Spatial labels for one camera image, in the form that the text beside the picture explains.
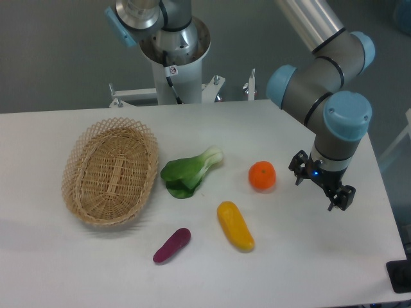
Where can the woven wicker basket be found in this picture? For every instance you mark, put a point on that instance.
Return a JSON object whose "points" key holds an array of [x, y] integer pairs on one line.
{"points": [[110, 172]]}

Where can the purple sweet potato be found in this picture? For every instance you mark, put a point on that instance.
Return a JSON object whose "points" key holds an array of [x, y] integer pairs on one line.
{"points": [[179, 239]]}

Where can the white clamp bracket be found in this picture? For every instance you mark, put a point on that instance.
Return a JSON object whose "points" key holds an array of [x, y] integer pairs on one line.
{"points": [[249, 88]]}

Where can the orange tangerine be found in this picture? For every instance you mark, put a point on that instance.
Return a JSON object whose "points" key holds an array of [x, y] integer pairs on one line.
{"points": [[262, 176]]}

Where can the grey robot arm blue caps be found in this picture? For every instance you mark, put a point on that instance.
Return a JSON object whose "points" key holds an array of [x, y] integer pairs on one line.
{"points": [[314, 96]]}

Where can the green bok choy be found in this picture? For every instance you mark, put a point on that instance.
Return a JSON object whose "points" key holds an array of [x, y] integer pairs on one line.
{"points": [[184, 175]]}

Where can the black device at table edge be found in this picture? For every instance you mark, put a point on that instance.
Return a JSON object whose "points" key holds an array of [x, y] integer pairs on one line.
{"points": [[399, 275]]}

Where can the yellow squash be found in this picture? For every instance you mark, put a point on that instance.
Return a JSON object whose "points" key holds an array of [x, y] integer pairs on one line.
{"points": [[235, 227]]}

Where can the white metal mounting frame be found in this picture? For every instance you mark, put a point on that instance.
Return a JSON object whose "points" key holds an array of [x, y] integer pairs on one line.
{"points": [[209, 93]]}

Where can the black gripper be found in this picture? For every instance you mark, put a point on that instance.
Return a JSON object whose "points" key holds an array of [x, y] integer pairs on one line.
{"points": [[340, 196]]}

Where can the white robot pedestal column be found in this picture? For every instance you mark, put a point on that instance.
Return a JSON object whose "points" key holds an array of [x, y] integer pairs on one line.
{"points": [[176, 56]]}

